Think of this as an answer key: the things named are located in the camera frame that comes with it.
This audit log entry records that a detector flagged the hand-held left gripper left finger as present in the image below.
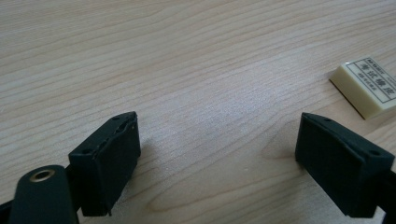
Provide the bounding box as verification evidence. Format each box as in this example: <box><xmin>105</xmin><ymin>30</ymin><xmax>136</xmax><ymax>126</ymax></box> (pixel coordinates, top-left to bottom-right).
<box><xmin>67</xmin><ymin>111</ymin><xmax>142</xmax><ymax>217</ymax></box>

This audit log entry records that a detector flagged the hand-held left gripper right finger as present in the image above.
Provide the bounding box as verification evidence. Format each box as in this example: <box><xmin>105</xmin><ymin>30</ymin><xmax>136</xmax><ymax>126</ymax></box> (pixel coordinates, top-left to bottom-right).
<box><xmin>294</xmin><ymin>112</ymin><xmax>396</xmax><ymax>219</ymax></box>

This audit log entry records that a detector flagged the cream rectangular eraser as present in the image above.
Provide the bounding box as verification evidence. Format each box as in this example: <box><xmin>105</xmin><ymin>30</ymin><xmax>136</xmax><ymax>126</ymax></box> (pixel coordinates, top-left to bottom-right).
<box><xmin>329</xmin><ymin>56</ymin><xmax>396</xmax><ymax>120</ymax></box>

